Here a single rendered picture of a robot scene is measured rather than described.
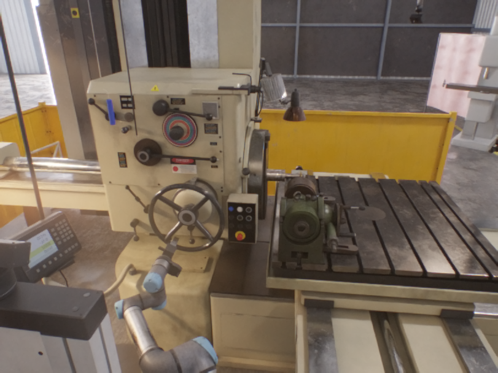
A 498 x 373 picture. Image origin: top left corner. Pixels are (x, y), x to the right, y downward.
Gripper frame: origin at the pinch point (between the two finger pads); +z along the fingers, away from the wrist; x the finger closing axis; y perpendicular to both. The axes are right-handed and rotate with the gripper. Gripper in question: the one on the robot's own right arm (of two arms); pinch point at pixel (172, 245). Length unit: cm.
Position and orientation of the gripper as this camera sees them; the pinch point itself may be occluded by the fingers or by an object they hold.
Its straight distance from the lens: 186.9
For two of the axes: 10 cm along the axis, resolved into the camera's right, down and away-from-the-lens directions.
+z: 1.1, -4.2, 9.0
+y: -8.8, -4.6, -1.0
